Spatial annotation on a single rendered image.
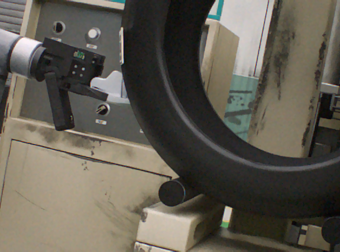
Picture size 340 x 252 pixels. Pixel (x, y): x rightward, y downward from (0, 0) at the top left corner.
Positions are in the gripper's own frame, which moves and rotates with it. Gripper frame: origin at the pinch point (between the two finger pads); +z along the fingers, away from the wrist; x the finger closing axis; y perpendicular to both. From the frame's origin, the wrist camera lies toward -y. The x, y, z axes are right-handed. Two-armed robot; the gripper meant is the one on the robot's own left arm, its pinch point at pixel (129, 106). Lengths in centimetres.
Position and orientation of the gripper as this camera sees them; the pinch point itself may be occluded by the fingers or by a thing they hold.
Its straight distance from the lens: 137.9
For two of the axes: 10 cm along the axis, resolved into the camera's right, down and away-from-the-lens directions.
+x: 2.4, 0.0, 9.7
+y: 3.2, -9.5, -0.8
